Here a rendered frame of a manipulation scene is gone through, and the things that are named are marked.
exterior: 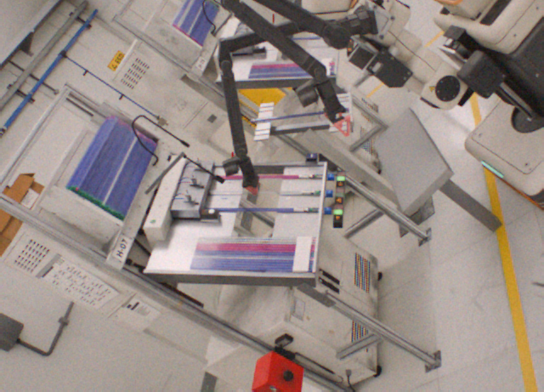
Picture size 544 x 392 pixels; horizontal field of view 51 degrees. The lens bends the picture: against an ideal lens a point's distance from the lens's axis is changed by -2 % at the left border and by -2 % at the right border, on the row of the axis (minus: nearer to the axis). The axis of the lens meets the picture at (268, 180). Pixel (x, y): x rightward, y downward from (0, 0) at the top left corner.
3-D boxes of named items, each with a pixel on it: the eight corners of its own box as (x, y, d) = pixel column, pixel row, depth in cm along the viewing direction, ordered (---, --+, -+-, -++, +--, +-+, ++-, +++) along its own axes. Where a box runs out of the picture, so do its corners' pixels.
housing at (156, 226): (194, 176, 295) (187, 154, 286) (168, 249, 259) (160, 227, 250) (178, 176, 297) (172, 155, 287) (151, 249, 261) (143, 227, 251)
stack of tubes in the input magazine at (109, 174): (158, 143, 281) (110, 111, 272) (125, 218, 244) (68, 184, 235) (145, 157, 289) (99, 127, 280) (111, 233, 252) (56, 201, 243)
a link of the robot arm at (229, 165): (244, 147, 251) (241, 141, 259) (218, 156, 250) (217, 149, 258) (252, 172, 256) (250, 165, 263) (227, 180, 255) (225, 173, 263)
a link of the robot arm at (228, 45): (212, 42, 231) (210, 37, 240) (221, 74, 237) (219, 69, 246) (320, 11, 233) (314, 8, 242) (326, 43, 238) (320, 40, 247)
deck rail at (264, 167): (328, 171, 283) (327, 161, 279) (327, 173, 281) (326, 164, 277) (186, 172, 297) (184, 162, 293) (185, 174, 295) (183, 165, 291)
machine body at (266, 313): (386, 264, 322) (300, 206, 301) (386, 378, 270) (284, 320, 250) (309, 310, 360) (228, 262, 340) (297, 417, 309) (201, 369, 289)
